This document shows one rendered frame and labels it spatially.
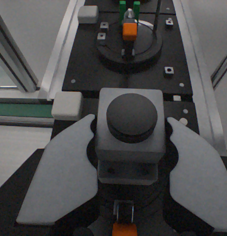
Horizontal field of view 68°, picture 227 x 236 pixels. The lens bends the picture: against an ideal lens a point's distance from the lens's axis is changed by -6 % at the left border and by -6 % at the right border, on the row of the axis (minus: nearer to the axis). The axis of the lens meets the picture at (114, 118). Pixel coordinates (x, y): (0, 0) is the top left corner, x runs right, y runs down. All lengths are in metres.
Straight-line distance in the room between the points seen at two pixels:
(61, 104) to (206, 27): 0.56
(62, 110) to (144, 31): 0.24
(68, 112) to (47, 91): 0.09
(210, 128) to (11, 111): 0.37
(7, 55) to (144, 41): 0.25
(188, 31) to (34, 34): 0.48
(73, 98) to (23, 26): 0.49
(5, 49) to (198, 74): 0.35
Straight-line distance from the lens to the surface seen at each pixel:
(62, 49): 0.44
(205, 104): 0.36
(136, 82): 0.33
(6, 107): 0.40
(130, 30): 0.28
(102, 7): 0.52
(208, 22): 0.74
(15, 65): 0.32
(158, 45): 0.38
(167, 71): 0.35
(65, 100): 0.30
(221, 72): 0.42
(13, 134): 0.40
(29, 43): 0.65
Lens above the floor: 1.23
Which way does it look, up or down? 64 degrees down
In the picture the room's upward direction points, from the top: 3 degrees counter-clockwise
